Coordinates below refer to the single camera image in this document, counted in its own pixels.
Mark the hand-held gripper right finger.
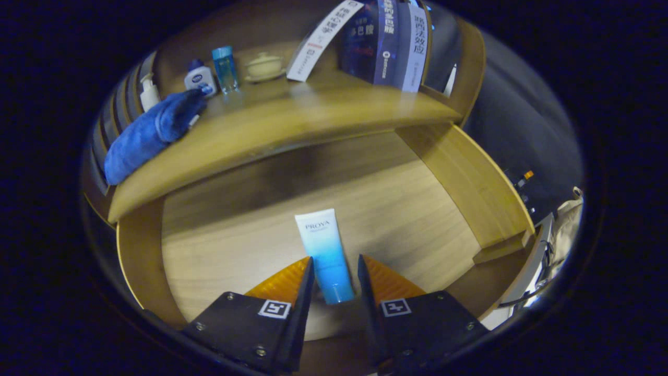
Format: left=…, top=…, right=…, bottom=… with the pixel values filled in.
left=357, top=254, right=490, bottom=374

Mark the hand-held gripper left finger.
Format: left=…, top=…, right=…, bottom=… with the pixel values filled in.
left=180, top=256, right=315, bottom=374

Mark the blue and white tube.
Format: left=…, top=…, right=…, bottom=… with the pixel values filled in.
left=294, top=209, right=356, bottom=305

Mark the wooden drawer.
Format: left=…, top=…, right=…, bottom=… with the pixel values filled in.
left=116, top=123, right=536, bottom=374

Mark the wooden countertop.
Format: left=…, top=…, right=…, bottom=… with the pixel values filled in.
left=107, top=68, right=462, bottom=224

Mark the wooden cabinet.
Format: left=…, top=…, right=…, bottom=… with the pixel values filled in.
left=81, top=0, right=487, bottom=230

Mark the black device with orange part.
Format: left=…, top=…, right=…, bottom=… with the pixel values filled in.
left=504, top=168, right=538, bottom=220

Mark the beige cloth bag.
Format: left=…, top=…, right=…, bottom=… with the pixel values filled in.
left=551, top=187, right=584, bottom=267

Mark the blue folded towel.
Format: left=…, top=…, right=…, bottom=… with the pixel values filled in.
left=103, top=88, right=208, bottom=186

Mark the beige lidded teacup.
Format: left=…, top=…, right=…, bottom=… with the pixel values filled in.
left=244, top=52, right=287, bottom=83

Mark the clear blue bottle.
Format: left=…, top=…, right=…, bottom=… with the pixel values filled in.
left=211, top=46, right=241, bottom=95

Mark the white bottle blue cap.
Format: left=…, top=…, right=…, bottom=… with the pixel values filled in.
left=184, top=58, right=217, bottom=97

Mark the white pump bottle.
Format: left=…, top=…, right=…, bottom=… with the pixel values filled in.
left=139, top=73, right=161, bottom=113

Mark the white book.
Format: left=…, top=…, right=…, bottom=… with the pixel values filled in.
left=287, top=0, right=365, bottom=83

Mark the pale grey-blue book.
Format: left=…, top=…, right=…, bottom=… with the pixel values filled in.
left=401, top=3, right=430, bottom=93

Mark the dark blue book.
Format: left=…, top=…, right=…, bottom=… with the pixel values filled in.
left=339, top=0, right=400, bottom=87

